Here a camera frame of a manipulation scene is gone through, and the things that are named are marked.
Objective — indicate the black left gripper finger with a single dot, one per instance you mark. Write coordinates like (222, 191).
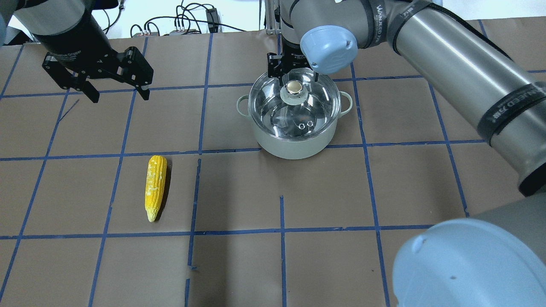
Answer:
(89, 90)
(144, 92)

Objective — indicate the aluminium frame post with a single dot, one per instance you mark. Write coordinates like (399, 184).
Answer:
(272, 17)

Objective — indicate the yellow corn cob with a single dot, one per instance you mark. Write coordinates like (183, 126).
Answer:
(155, 186)

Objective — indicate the glass pot lid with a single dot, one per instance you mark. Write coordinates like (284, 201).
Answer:
(295, 107)

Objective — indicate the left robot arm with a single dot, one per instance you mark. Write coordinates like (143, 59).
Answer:
(45, 17)

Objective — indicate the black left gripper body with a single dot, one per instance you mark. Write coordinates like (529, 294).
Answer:
(73, 46)

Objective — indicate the black power adapter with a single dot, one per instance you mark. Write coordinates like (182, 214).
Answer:
(213, 20)

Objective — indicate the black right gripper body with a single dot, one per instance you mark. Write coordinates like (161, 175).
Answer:
(285, 61)

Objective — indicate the pale green cooking pot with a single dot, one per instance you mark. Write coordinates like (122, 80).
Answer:
(298, 149)

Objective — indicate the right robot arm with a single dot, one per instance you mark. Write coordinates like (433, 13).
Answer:
(496, 258)

